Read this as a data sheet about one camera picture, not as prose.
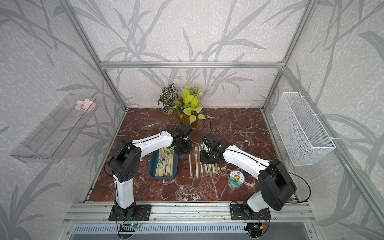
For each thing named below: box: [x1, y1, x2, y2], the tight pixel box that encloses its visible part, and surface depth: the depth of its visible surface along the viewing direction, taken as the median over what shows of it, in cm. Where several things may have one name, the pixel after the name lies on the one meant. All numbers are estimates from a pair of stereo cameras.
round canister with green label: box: [227, 169, 245, 191], surface depth 79 cm
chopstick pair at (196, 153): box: [195, 146, 199, 178], surface depth 93 cm
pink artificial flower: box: [74, 98, 97, 113], surface depth 77 cm
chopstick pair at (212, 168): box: [209, 163, 216, 174], surface depth 90 cm
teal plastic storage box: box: [148, 149, 179, 180], surface depth 86 cm
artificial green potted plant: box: [157, 83, 206, 125], surface depth 96 cm
